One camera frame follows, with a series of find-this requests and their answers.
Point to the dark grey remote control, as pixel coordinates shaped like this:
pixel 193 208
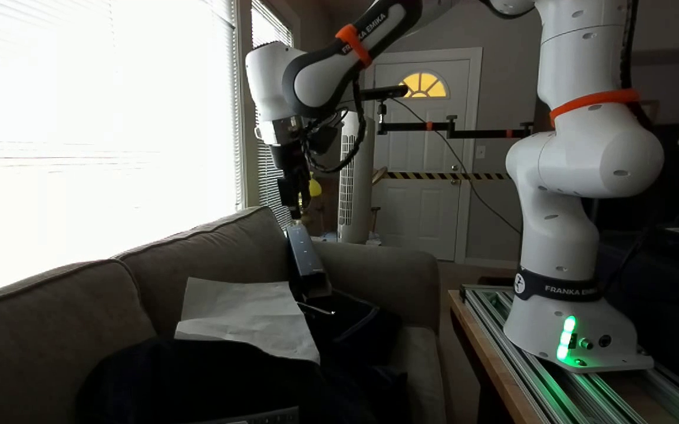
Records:
pixel 306 254

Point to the thin silver metal rod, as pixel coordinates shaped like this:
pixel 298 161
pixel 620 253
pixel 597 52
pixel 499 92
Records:
pixel 318 308

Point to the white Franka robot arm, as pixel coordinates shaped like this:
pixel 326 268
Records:
pixel 576 155

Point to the white door with arched window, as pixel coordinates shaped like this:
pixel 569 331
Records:
pixel 424 213

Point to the white tower fan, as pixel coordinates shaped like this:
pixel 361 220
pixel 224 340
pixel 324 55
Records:
pixel 359 195

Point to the black and yellow caution tape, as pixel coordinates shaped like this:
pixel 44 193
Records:
pixel 433 175

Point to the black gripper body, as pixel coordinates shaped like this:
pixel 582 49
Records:
pixel 293 168

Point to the narrow window with blind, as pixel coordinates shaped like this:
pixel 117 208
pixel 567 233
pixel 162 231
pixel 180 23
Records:
pixel 264 179

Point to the beige fabric couch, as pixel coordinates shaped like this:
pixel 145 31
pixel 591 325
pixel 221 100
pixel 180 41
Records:
pixel 48 331

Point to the white paper napkin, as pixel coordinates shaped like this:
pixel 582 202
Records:
pixel 246 318

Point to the black boom with orange clamps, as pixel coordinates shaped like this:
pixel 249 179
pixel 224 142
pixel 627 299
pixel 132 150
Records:
pixel 464 129

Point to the black bag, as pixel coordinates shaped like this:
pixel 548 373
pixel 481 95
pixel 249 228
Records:
pixel 359 331

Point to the aluminium rail base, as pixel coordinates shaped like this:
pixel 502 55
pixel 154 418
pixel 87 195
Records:
pixel 590 392

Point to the black camera on boom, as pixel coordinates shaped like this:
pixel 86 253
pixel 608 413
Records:
pixel 387 92

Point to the black box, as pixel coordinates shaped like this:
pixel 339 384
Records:
pixel 198 392

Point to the large white window blind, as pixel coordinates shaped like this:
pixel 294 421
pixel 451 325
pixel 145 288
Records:
pixel 94 132

